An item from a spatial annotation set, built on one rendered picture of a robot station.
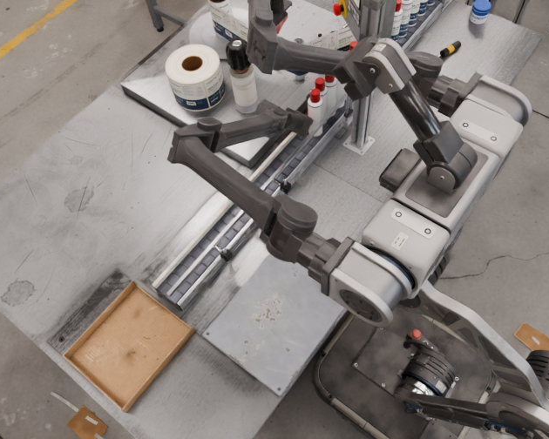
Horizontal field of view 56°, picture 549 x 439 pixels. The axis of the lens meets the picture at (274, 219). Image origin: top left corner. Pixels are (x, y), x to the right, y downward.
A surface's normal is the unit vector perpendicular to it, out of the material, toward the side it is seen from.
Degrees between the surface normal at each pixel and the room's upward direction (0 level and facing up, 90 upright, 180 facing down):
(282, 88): 0
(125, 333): 0
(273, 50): 71
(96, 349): 0
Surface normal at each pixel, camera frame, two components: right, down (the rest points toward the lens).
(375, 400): -0.07, -0.49
